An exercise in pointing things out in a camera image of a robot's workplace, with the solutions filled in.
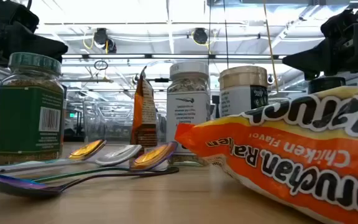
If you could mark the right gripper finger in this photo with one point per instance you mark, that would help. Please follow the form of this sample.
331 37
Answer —
315 59

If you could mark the green lid spice jar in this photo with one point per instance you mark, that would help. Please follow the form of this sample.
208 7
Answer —
23 124

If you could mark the overhead light bar rail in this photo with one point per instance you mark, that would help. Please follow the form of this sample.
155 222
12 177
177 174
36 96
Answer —
148 56

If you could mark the tan lid seasoning jar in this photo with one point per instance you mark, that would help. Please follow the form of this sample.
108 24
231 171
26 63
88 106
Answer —
238 99

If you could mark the black round ceiling fixture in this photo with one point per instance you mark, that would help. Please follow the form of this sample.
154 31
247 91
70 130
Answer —
270 79
135 79

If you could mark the orange chicken ramen pack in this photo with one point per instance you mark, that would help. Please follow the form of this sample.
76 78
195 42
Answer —
291 155

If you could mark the rainbow spoon purple bowl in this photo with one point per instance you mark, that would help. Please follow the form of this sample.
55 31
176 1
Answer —
17 186

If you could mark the grey overhead beam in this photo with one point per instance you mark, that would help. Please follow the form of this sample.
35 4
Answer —
89 80

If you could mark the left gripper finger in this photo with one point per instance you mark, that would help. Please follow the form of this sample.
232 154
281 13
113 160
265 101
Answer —
39 43

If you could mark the brown orange snack pouch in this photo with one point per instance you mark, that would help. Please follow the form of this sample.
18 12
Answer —
143 118

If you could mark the white lid seasoning jar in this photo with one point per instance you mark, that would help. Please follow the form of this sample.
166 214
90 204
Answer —
186 109

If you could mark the green exit sign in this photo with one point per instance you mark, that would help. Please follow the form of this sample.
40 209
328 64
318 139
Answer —
72 115

